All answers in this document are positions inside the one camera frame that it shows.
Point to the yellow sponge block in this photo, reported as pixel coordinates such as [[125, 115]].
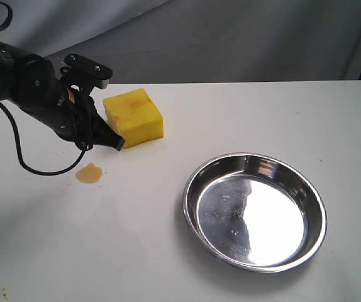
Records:
[[135, 117]]

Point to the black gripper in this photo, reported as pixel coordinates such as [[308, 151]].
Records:
[[67, 111]]

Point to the round stainless steel dish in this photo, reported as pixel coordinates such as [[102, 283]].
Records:
[[254, 212]]

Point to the grey backdrop cloth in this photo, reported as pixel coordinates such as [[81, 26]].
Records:
[[195, 41]]

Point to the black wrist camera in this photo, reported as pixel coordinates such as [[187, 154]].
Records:
[[87, 68]]

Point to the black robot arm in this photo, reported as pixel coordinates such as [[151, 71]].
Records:
[[9, 57]]

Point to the orange liquid spill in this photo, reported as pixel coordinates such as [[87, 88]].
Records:
[[89, 174]]

